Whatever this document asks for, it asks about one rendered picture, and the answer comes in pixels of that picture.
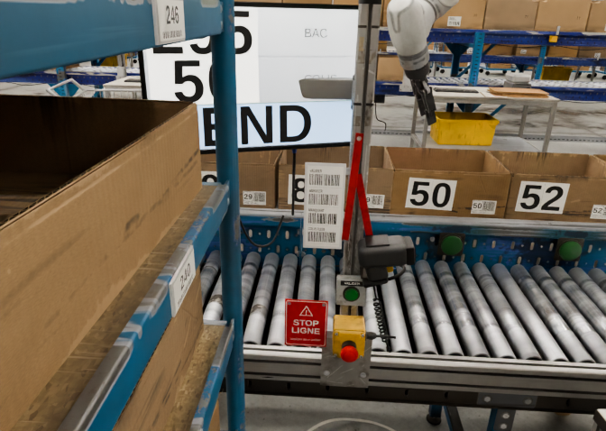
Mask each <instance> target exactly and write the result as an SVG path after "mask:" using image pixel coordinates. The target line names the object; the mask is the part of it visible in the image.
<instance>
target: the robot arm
mask: <svg viewBox="0 0 606 431"><path fill-rule="evenodd" d="M458 2H459V0H391V1H390V2H389V4H388V8H387V24H388V30H389V34H390V39H391V42H392V44H393V46H394V48H395V49H396V51H397V54H398V57H399V63H400V65H401V67H402V68H403V69H404V71H405V75H406V77H407V78H408V79H410V83H411V86H412V90H413V95H416V99H417V102H418V109H419V112H420V115H421V116H423V115H426V118H427V124H428V125H431V124H434V123H436V114H435V110H436V104H435V100H434V96H433V88H432V87H430V86H429V85H428V80H427V74H428V72H429V64H428V61H429V52H428V47H427V37H428V35H429V32H430V30H431V27H432V25H433V23H434V22H435V21H436V20H437V19H438V18H439V17H442V16H443V15H444V14H445V13H446V12H448V11H449V10H450V9H451V8H452V7H453V6H454V5H456V4H457V3H458Z"/></svg>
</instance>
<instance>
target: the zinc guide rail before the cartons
mask: <svg viewBox="0 0 606 431"><path fill-rule="evenodd" d="M301 213H302V214H301ZM369 215H370V219H371V222H391V223H411V224H432V225H471V226H492V227H512V228H533V229H554V230H574V231H594V232H606V224H603V223H582V222H561V221H540V220H519V219H499V218H478V217H457V216H436V215H395V214H374V213H369ZM240 216H267V217H282V216H284V217H288V218H304V210H294V215H292V214H291V209H270V208H249V207H240Z"/></svg>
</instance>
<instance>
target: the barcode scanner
mask: <svg viewBox="0 0 606 431"><path fill-rule="evenodd" d="M357 250H358V260H359V263H360V265H361V266H362V267H363V268H365V271H366V275H367V278H368V279H367V280H363V286H364V287H365V288H369V287H374V286H378V285H382V284H386V283H388V281H389V280H388V277H389V273H388V272H392V271H393V266H402V265H405V264H407V265H414V264H415V261H416V249H415V246H414V243H413V241H412V240H411V237H410V236H401V235H391V236H388V235H387V234H379V235H367V236H364V238H362V239H360V240H359V242H358V244H357Z"/></svg>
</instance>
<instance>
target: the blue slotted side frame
mask: <svg viewBox="0 0 606 431"><path fill-rule="evenodd" d="M240 218H241V221H242V223H243V227H244V229H245V231H246V233H247V234H248V236H249V230H250V229H251V230H252V237H250V236H249V238H250V239H251V240H252V241H253V242H254V243H256V244H258V245H259V244H260V245H265V244H268V243H270V242H271V241H272V240H273V238H274V236H275V234H276V232H277V229H278V226H279V223H280V220H281V217H267V216H247V215H240ZM300 222H301V227H302V228H303V230H304V218H288V217H284V218H283V220H282V223H281V226H280V230H279V235H277V237H276V239H275V241H274V242H273V243H272V244H271V245H269V246H267V247H262V251H261V252H259V247H256V246H254V245H253V244H251V243H250V242H249V241H248V239H247V238H246V236H245V234H244V232H243V229H242V227H241V225H240V230H241V232H242V234H241V243H242V244H243V251H241V255H242V256H243V259H242V261H241V264H242V268H243V265H244V263H245V260H246V257H247V255H248V253H250V252H257V253H259V254H260V256H261V261H260V265H259V268H258V270H262V266H263V263H264V260H265V256H266V255H267V254H268V253H270V252H274V253H276V254H277V255H278V256H279V258H280V260H279V265H278V269H277V271H281V268H282V263H283V259H284V257H285V255H287V254H289V253H292V254H295V255H296V256H297V254H296V253H295V246H297V247H298V251H299V234H298V229H299V228H300ZM371 225H372V233H373V235H379V234H387V235H388V236H391V235H401V236H410V237H411V240H412V241H413V243H414V246H415V249H416V255H417V256H416V261H415V264H416V262H417V261H419V260H424V259H423V258H424V253H425V252H427V258H426V259H425V261H427V262H428V264H429V266H430V269H431V270H432V273H433V275H434V278H437V276H436V273H435V271H434V265H435V263H436V262H437V261H442V257H443V255H438V254H437V248H438V245H435V241H436V238H438V241H439V235H440V233H459V234H465V239H464V242H465V244H464V250H463V254H464V260H463V262H464V263H466V265H467V267H468V269H469V270H470V272H471V273H472V275H473V272H472V267H473V265H474V264H475V263H477V262H480V257H481V255H483V259H482V263H484V264H485V265H486V267H487V269H488V270H489V272H491V267H492V266H493V265H494V264H496V263H499V258H500V256H502V259H501V264H503V265H504V266H505V267H506V269H507V270H508V272H509V273H510V269H511V267H512V266H514V265H516V264H518V258H519V257H521V260H520V265H522V266H524V268H525V269H526V270H527V272H528V273H529V271H530V269H531V268H532V267H533V266H536V265H537V258H540V262H539V264H538V265H540V266H542V267H543V268H544V269H545V270H546V272H547V273H549V271H550V269H551V268H553V267H555V265H556V261H555V260H554V256H555V252H556V246H557V242H558V239H559V238H579V239H584V244H583V249H582V253H581V257H580V260H579V261H578V264H577V266H576V267H579V268H581V269H582V270H583V271H584V272H585V273H586V274H587V275H588V272H589V271H590V270H591V269H594V267H593V265H594V262H595V261H598V262H597V266H596V267H595V268H598V269H601V270H602V271H603V272H604V273H605V274H606V265H604V264H605V263H606V232H594V231H574V230H554V229H533V228H512V227H492V226H471V225H432V224H411V223H391V222H371ZM268 230H270V231H271V237H270V238H269V237H268V236H267V231H268ZM287 231H288V232H289V238H288V239H287V238H286V232H287ZM259 233H261V234H259ZM296 234H298V236H296ZM417 237H419V244H416V240H417ZM430 237H435V240H434V241H433V242H431V241H430ZM473 240H476V246H475V247H473ZM427 241H428V242H427ZM493 241H496V243H495V247H494V248H491V246H492V242H493ZM512 242H515V244H514V248H513V249H510V247H511V243H512ZM484 243H485V244H484ZM531 243H534V246H533V249H532V250H530V245H531ZM551 243H553V244H554V245H553V249H552V251H549V248H550V244H551ZM503 244H504V245H503ZM214 245H215V246H216V247H215V246H214ZM277 245H278V246H279V247H280V252H277ZM521 245H523V246H521ZM590 245H592V249H591V251H590V252H588V249H589V246H590ZM541 246H542V247H541ZM250 247H252V248H250ZM268 248H270V249H268ZM600 248H601V249H600ZM286 249H288V250H286ZM599 249H600V250H599ZM214 250H218V251H220V238H219V227H218V229H217V231H216V235H215V236H214V238H213V239H212V241H211V243H210V244H209V246H208V248H207V251H206V258H205V260H204V262H203V264H202V266H201V267H204V266H205V264H206V262H207V259H208V257H209V255H210V253H211V252H212V251H214ZM305 250H306V251H305ZM323 251H324V252H323ZM302 252H305V253H306V255H307V254H311V255H313V256H315V258H316V260H317V266H316V272H320V263H321V259H322V258H323V257H324V256H326V255H330V256H332V257H333V258H334V259H335V273H340V268H339V262H340V260H341V258H343V257H344V241H342V249H335V254H334V255H332V254H331V249H324V248H317V249H316V254H313V248H305V247H303V235H302ZM434 256H436V257H434ZM453 257H454V258H453ZM461 257H462V256H452V255H446V256H445V260H444V261H445V262H446V263H447V264H448V266H449V269H450V271H451V272H452V274H453V276H454V279H456V276H455V274H454V272H453V266H454V264H455V263H457V262H459V261H461ZM471 258H472V259H471ZM490 258H491V260H490ZM509 259H510V261H509ZM528 260H529V261H528ZM547 261H548V262H547ZM586 262H587V263H586ZM585 263H586V264H585ZM415 264H414V265H410V266H411V269H412V271H413V275H414V277H417V276H418V275H417V273H416V270H415ZM574 264H575V261H559V263H558V265H557V266H559V267H562V268H563V269H564V270H565V272H566V273H567V274H568V272H569V270H570V269H572V268H574ZM491 275H492V274H491ZM510 275H511V274H510ZM492 277H493V275H492ZM473 278H474V279H475V280H476V278H475V277H474V275H473ZM493 278H494V277H493ZM494 280H495V281H496V279H494Z"/></svg>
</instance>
